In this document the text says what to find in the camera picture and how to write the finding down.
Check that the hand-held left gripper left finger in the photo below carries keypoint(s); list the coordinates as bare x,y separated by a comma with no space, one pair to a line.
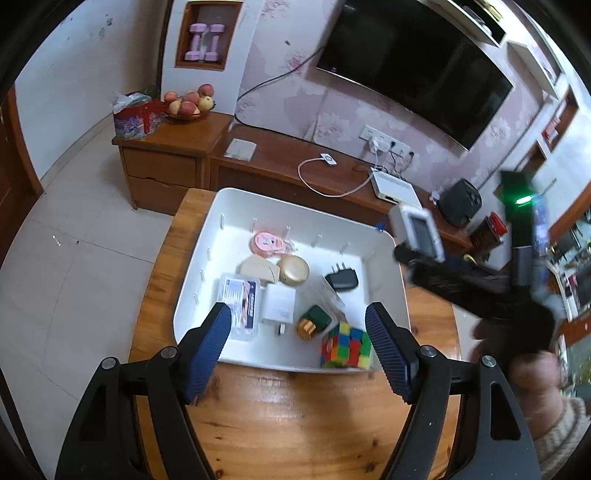
207,350

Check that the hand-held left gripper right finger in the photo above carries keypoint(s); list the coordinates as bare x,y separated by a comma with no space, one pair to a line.
388,355

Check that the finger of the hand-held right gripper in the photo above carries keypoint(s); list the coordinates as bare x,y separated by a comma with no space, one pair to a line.
443,274

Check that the colourful puzzle cube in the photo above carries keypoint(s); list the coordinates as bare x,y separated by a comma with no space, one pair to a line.
346,348

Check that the white handheld device with screen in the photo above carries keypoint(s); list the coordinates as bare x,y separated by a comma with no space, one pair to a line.
420,230

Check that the white plastic bin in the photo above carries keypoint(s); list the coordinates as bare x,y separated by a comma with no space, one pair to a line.
258,355

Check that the beige plastic box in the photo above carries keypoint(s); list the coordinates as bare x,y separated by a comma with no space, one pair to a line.
256,270

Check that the person's right forearm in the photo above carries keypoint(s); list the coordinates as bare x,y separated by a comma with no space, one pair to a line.
563,438

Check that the person's right hand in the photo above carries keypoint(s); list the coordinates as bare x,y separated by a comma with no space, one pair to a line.
535,378

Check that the clear case with blue label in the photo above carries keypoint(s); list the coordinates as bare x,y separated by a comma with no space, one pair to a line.
240,304

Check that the black speaker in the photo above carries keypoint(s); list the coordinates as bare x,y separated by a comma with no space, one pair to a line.
459,203

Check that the green and wooden block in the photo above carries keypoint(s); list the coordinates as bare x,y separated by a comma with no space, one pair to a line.
316,321

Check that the white charger plug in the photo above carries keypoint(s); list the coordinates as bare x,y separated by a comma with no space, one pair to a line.
279,304

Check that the black charger plug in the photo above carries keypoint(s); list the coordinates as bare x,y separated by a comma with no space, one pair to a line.
341,279

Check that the white router box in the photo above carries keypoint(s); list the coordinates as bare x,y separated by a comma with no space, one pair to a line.
397,187

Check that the round wooden table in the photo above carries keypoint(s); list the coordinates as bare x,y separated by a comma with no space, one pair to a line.
286,424

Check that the gold lidded jar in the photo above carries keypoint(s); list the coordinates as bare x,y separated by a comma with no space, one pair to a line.
293,270

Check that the pink round case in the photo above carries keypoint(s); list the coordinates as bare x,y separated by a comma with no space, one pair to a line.
268,242

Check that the long wooden television cabinet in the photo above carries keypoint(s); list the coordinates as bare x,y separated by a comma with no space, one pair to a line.
277,157

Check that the white flat pad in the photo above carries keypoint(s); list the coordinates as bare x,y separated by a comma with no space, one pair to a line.
241,149

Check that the wooden side cabinet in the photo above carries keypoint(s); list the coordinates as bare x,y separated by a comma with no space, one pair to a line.
175,143

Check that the fruit bowl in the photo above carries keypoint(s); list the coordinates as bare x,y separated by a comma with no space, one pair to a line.
189,117

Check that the red gift box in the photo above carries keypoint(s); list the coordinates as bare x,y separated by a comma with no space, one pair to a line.
136,122

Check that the pile of apples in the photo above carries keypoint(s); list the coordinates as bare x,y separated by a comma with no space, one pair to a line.
189,101

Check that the brown wooden door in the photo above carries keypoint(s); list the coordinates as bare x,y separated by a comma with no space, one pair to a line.
16,175

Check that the clear plastic bag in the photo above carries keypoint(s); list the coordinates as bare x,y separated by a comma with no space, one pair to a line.
129,100

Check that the pink dumbbell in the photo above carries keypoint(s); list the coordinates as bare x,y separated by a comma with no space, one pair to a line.
214,44
196,41

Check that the white wall power outlet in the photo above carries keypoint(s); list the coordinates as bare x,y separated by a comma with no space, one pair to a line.
385,138

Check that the black wall television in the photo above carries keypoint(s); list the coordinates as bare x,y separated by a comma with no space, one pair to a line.
415,69

